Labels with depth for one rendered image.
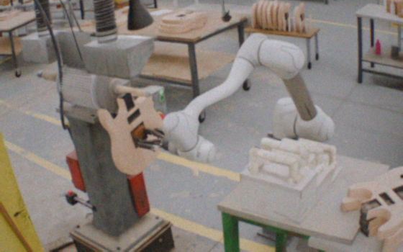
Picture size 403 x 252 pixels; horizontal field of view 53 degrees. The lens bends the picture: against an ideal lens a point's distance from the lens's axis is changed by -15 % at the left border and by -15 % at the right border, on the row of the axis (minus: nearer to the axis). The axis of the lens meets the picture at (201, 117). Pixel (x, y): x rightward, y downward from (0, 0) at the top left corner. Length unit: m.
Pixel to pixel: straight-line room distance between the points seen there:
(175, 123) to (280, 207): 0.53
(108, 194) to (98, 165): 0.20
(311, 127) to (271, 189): 0.85
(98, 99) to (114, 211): 0.77
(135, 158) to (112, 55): 0.54
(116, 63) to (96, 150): 0.67
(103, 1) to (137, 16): 0.20
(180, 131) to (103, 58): 0.49
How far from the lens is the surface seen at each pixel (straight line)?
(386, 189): 1.81
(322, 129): 2.53
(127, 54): 1.95
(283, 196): 1.72
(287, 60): 2.08
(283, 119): 2.64
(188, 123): 1.89
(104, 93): 2.27
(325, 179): 1.90
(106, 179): 2.63
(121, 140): 2.16
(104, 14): 2.05
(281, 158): 1.65
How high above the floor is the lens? 2.05
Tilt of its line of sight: 25 degrees down
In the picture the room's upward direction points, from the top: 6 degrees counter-clockwise
